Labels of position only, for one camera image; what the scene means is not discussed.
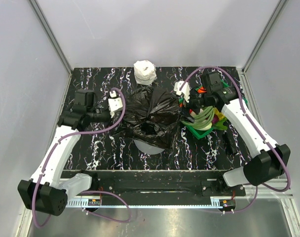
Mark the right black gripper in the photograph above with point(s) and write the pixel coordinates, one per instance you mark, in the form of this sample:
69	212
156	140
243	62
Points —
185	113

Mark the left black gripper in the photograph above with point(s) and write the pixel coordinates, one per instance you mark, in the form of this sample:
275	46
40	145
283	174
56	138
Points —
109	118

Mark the black plastic trash bag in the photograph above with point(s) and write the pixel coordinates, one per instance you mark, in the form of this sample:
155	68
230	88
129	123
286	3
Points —
151	116

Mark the grey plastic trash bin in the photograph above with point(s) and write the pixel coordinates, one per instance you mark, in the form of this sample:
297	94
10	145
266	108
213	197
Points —
147	149

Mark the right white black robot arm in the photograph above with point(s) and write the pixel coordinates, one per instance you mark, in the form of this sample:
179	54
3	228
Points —
269	159

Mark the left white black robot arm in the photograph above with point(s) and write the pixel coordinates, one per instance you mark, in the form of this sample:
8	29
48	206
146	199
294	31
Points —
44	192

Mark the green toy bean bundle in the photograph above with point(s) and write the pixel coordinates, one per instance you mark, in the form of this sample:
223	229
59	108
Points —
203	120

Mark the green toy leaf vegetable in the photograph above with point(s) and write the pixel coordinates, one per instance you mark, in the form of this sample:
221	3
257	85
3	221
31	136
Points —
220	125

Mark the green plastic vegetable basket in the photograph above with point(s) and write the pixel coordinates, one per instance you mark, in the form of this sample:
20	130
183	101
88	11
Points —
188	116

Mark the white crumpled paper towel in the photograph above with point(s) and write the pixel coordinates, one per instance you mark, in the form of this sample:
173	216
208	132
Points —
144	72

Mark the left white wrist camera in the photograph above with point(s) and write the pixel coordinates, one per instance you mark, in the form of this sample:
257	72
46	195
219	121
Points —
115	103

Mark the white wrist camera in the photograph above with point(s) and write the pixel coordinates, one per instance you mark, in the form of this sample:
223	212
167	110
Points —
115	103
182	88

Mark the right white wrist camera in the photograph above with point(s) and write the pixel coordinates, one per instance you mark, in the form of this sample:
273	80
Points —
182	88

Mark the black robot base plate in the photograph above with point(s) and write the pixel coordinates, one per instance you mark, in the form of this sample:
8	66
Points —
167	189

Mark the aluminium frame rail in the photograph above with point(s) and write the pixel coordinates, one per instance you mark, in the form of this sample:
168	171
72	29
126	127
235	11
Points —
49	33

